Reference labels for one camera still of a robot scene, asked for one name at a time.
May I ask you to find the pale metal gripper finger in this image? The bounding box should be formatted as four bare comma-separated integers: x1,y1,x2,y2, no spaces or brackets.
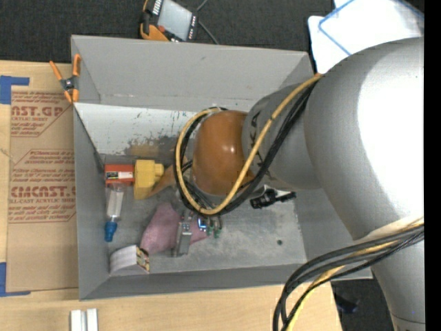
171,220,193,258

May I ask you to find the pink cloth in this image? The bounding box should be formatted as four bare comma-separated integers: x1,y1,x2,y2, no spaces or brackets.
139,203,208,255

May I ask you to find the grey metal bin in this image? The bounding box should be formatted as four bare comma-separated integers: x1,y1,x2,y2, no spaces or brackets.
70,34,373,301

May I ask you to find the white patterned box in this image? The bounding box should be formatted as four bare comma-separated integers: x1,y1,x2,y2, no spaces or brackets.
109,245,151,275

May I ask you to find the yellow toy block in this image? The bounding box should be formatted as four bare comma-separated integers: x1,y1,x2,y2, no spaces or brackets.
133,159,166,201

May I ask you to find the clear plastic bottle blue cap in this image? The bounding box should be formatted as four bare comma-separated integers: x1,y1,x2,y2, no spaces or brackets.
103,184,127,243

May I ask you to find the red box with label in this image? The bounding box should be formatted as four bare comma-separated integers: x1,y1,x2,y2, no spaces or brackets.
104,163,136,188

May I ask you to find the brown cardboard board red print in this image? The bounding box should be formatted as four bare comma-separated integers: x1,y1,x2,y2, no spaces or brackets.
0,59,81,298

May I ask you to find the black cylinder on white bracket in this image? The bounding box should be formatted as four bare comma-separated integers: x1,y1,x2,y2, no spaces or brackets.
249,186,297,210

